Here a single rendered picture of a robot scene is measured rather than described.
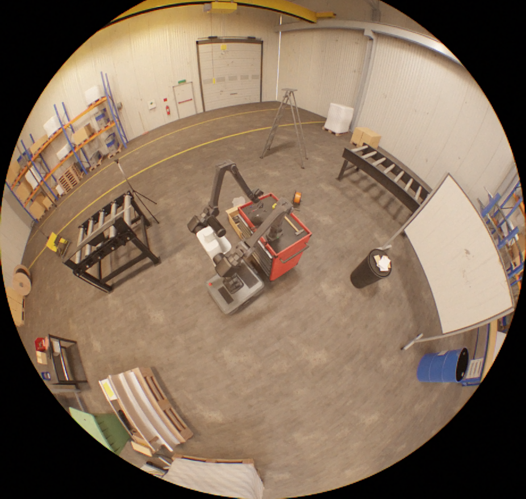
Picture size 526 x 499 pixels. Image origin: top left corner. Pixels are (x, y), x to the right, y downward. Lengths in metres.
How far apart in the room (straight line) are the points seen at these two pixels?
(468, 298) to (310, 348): 2.25
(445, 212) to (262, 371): 3.10
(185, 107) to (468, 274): 12.07
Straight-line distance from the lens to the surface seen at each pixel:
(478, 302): 2.68
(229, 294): 2.11
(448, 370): 3.43
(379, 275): 2.31
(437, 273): 2.77
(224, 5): 8.31
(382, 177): 3.89
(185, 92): 10.93
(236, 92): 11.99
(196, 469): 3.12
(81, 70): 11.76
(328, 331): 2.48
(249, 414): 2.60
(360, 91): 9.32
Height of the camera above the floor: 2.29
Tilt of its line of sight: 56 degrees down
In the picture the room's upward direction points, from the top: 2 degrees clockwise
